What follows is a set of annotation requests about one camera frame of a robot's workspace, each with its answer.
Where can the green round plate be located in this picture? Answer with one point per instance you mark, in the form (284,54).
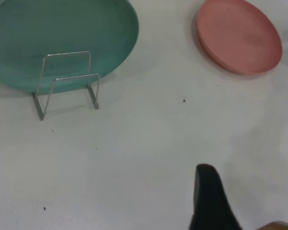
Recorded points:
(62,28)

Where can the pink round plate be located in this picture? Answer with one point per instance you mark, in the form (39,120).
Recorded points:
(237,36)

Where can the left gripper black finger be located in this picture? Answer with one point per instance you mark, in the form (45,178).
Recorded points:
(213,203)

